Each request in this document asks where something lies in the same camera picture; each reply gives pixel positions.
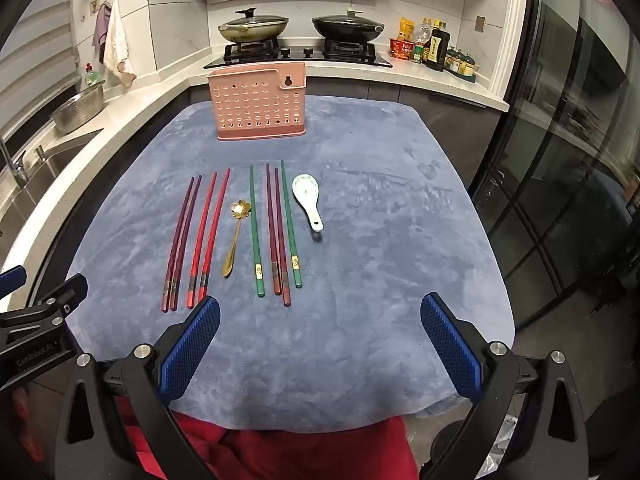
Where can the steel sink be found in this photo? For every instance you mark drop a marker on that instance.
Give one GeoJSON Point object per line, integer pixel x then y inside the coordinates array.
{"type": "Point", "coordinates": [55, 155]}

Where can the red cloth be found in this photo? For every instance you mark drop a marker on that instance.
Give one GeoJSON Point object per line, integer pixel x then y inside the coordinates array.
{"type": "Point", "coordinates": [300, 450]}

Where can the green dish soap bottle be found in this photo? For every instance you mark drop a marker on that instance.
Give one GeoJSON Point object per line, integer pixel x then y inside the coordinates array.
{"type": "Point", "coordinates": [92, 76]}

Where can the window blind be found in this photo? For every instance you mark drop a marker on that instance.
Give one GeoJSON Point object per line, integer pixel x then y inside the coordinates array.
{"type": "Point", "coordinates": [35, 60]}

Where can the gold flower spoon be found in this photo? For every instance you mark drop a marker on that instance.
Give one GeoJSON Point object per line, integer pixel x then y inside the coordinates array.
{"type": "Point", "coordinates": [240, 208]}

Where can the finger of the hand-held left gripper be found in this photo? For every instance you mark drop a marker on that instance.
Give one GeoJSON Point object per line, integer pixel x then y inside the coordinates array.
{"type": "Point", "coordinates": [55, 302]}
{"type": "Point", "coordinates": [11, 282]}

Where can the spice jar rack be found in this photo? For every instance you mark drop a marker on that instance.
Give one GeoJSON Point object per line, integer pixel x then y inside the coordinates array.
{"type": "Point", "coordinates": [461, 66]}

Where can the white ceramic spoon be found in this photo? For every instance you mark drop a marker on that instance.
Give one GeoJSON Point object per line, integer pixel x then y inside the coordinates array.
{"type": "Point", "coordinates": [303, 190]}

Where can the white hanging towel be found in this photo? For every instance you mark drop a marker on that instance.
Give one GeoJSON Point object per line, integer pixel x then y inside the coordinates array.
{"type": "Point", "coordinates": [117, 40]}

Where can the steel wok with glass lid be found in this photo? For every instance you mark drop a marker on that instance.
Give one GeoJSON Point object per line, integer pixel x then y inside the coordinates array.
{"type": "Point", "coordinates": [252, 27]}

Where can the steel faucet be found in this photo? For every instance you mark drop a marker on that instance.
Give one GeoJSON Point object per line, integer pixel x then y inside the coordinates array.
{"type": "Point", "coordinates": [15, 165]}

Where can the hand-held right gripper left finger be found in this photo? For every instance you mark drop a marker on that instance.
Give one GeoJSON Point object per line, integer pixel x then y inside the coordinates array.
{"type": "Point", "coordinates": [192, 347]}

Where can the black wok with lid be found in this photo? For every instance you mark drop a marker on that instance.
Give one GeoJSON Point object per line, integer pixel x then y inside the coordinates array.
{"type": "Point", "coordinates": [347, 27]}

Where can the small green-label jar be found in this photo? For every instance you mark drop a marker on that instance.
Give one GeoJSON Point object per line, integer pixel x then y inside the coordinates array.
{"type": "Point", "coordinates": [418, 55]}

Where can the steel colander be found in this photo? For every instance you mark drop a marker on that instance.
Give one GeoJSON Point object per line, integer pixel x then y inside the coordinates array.
{"type": "Point", "coordinates": [77, 110]}

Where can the purple hanging towel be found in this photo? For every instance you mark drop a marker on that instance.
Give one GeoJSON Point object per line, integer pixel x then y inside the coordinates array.
{"type": "Point", "coordinates": [101, 27]}

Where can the clear plastic bottle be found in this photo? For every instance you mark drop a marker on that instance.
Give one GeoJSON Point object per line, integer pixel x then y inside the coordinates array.
{"type": "Point", "coordinates": [423, 32]}

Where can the dark red chopstick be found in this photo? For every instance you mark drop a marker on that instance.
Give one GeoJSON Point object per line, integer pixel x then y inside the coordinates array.
{"type": "Point", "coordinates": [281, 240]}
{"type": "Point", "coordinates": [272, 240]}

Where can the purple chopstick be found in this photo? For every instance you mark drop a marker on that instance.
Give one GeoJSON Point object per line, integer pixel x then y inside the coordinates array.
{"type": "Point", "coordinates": [176, 290]}
{"type": "Point", "coordinates": [167, 290]}

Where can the black framed glass door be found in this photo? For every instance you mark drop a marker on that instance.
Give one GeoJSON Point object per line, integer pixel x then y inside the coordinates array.
{"type": "Point", "coordinates": [560, 135]}

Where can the pink perforated utensil holder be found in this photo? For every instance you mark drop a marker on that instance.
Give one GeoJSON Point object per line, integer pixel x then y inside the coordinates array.
{"type": "Point", "coordinates": [250, 105]}

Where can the wall outlet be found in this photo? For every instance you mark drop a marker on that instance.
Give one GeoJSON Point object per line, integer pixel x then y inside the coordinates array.
{"type": "Point", "coordinates": [480, 23]}

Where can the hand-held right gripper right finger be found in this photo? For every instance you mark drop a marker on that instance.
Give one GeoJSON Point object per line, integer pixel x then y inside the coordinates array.
{"type": "Point", "coordinates": [452, 347]}

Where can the red instant noodle cup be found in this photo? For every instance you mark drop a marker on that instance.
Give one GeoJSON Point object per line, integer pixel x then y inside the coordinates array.
{"type": "Point", "coordinates": [401, 49]}

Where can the yellow packet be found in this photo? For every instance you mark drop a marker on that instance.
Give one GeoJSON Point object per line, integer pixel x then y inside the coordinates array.
{"type": "Point", "coordinates": [406, 28]}

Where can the black gas stove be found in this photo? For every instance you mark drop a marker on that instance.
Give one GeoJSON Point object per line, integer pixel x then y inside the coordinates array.
{"type": "Point", "coordinates": [300, 57]}

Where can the blue-grey plush mat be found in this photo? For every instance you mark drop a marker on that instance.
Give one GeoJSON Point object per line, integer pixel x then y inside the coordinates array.
{"type": "Point", "coordinates": [375, 260]}

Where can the green chopstick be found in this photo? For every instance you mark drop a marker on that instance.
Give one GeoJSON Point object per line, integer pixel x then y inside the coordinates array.
{"type": "Point", "coordinates": [291, 240]}
{"type": "Point", "coordinates": [256, 240]}

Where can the dark soy sauce bottle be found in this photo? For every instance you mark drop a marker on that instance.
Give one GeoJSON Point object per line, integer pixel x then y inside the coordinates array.
{"type": "Point", "coordinates": [436, 50]}

